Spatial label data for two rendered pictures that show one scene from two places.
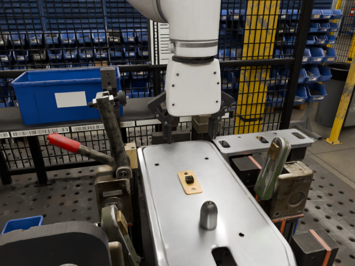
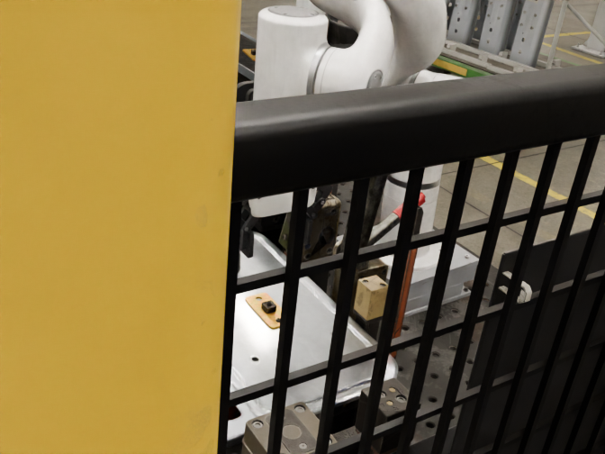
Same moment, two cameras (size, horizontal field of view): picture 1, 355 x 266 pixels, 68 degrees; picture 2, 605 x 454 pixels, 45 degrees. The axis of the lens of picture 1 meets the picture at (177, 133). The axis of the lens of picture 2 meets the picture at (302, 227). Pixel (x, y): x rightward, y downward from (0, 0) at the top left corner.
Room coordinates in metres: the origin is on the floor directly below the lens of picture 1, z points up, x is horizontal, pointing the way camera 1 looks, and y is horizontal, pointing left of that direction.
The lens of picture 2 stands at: (1.31, -0.32, 1.62)
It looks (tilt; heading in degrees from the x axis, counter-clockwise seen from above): 29 degrees down; 158
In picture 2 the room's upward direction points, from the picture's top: 6 degrees clockwise
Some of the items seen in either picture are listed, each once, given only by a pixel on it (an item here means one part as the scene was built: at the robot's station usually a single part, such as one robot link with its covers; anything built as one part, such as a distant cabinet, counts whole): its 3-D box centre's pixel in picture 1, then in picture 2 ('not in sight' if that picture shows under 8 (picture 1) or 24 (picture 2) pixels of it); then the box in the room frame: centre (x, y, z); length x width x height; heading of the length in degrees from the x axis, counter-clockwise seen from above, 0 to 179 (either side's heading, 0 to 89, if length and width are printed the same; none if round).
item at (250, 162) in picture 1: (244, 203); not in sight; (0.59, -0.19, 0.84); 0.11 x 0.10 x 0.28; 103
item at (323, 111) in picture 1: (339, 95); not in sight; (3.13, -2.01, 0.36); 0.50 x 0.50 x 0.73
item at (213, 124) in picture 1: (218, 121); (239, 233); (0.49, -0.08, 1.14); 0.03 x 0.03 x 0.07; 13
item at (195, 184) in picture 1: (189, 180); (268, 307); (0.48, -0.03, 1.01); 0.08 x 0.04 x 0.01; 13
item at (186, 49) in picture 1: (192, 47); not in sight; (0.48, -0.03, 1.29); 0.09 x 0.08 x 0.03; 103
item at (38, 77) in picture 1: (74, 93); not in sight; (0.84, 0.34, 1.09); 0.30 x 0.17 x 0.13; 104
